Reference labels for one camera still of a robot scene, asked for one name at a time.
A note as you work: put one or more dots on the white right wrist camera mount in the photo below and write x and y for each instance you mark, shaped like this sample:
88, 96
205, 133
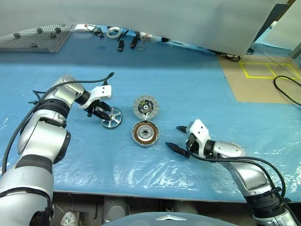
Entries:
200, 129

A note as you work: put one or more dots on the silver spoked rotor black rim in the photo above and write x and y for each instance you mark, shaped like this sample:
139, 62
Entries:
115, 122

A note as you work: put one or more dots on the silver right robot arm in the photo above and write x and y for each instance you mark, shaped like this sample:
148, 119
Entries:
249, 174

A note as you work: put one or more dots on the yellow marking tape outline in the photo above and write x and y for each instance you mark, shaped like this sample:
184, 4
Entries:
245, 70

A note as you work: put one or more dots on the grey round cylinder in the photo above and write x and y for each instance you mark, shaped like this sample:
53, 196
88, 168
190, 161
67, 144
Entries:
115, 209

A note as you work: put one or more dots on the white backdrop panel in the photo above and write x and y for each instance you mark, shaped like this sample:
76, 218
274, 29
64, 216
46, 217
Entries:
141, 14

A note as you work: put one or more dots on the grey perforated metal plate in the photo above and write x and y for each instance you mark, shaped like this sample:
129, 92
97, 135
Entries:
28, 43

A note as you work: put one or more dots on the short black tool block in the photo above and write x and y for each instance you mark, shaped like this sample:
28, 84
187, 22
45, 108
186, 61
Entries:
120, 46

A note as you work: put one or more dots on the blue plastic-covered table sheet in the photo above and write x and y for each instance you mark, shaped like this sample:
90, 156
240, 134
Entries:
188, 94

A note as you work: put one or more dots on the small grey metal fixture block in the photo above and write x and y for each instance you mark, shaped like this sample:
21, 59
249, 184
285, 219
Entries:
16, 35
39, 30
34, 45
53, 36
57, 30

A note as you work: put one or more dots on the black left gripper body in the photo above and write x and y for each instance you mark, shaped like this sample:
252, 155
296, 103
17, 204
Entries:
95, 107

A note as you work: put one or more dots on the white patterned crumpled object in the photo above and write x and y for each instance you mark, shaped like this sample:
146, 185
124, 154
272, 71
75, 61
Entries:
69, 219

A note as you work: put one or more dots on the grey rounded shell white emblem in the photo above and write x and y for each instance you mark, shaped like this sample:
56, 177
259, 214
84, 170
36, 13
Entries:
169, 219

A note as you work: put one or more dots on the white tape roll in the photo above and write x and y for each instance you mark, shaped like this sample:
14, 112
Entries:
113, 37

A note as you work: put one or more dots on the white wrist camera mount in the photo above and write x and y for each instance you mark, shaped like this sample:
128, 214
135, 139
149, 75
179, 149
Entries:
200, 129
101, 91

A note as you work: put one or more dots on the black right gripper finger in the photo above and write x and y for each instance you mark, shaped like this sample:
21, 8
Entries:
178, 150
183, 129

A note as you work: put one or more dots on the long black tool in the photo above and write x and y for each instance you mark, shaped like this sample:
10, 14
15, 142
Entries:
134, 41

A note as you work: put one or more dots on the white panel grey frame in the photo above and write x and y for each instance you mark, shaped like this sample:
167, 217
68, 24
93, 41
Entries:
282, 28

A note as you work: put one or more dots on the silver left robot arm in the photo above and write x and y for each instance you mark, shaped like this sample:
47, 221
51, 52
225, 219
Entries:
35, 141

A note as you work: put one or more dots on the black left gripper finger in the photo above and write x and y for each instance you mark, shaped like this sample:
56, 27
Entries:
107, 108
101, 114

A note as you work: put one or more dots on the brown cardboard sheet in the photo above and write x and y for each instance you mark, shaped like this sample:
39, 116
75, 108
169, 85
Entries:
247, 89

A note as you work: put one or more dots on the copper wound stator ring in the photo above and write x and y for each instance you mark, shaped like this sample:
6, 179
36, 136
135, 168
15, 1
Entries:
145, 144

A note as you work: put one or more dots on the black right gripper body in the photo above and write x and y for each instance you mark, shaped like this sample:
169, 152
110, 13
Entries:
191, 143

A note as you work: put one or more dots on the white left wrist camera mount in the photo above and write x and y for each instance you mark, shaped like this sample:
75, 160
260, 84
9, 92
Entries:
101, 91

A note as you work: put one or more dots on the silver round motor cover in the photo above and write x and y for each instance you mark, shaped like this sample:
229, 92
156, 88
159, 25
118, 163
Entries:
153, 103

